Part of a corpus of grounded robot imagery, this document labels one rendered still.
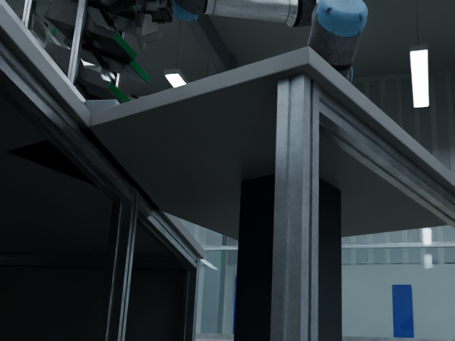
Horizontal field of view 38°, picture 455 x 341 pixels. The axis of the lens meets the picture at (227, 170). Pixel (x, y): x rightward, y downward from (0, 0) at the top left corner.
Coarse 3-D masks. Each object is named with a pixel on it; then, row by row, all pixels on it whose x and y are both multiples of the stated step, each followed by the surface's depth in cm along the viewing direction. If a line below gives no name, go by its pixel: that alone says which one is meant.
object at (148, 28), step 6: (144, 18) 172; (150, 18) 171; (144, 24) 170; (150, 24) 170; (156, 24) 170; (138, 30) 169; (144, 30) 170; (150, 30) 169; (156, 30) 169; (138, 36) 169; (144, 36) 170; (138, 42) 170
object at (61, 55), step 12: (48, 48) 198; (60, 48) 196; (60, 60) 195; (84, 72) 190; (96, 72) 205; (84, 84) 194; (96, 84) 188; (108, 84) 186; (96, 96) 202; (108, 96) 194; (120, 96) 192
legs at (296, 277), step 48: (288, 96) 97; (288, 144) 95; (336, 144) 111; (384, 144) 118; (288, 192) 92; (336, 192) 144; (432, 192) 134; (240, 240) 139; (288, 240) 90; (336, 240) 140; (240, 288) 135; (288, 288) 88; (336, 288) 137; (240, 336) 131; (288, 336) 85; (336, 336) 133
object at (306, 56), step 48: (192, 96) 106; (240, 96) 105; (336, 96) 104; (48, 144) 129; (96, 144) 128; (144, 144) 127; (192, 144) 125; (240, 144) 124; (144, 192) 155; (192, 192) 153; (240, 192) 152; (384, 192) 146
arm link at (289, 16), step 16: (176, 0) 187; (192, 0) 186; (208, 0) 187; (224, 0) 188; (240, 0) 189; (256, 0) 190; (272, 0) 191; (288, 0) 193; (304, 0) 192; (176, 16) 190; (192, 16) 189; (240, 16) 192; (256, 16) 192; (272, 16) 193; (288, 16) 193; (304, 16) 193
